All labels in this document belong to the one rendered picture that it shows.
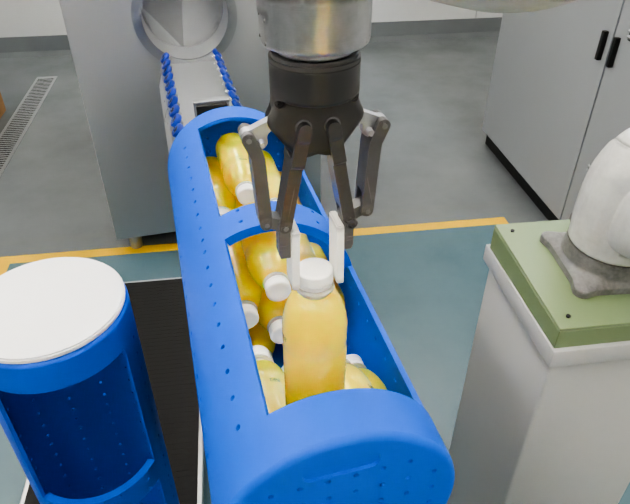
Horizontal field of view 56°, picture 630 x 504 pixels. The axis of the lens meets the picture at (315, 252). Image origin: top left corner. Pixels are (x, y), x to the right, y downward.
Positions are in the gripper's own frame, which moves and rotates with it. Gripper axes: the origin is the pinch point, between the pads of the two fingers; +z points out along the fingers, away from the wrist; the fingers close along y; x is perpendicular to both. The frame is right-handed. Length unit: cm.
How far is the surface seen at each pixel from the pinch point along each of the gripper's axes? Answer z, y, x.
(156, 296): 122, 28, -150
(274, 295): 23.1, 0.8, -21.8
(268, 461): 17.9, 7.5, 10.1
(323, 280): 2.4, -0.4, 1.7
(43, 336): 35, 38, -35
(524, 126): 100, -173, -219
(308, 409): 15.7, 2.4, 6.4
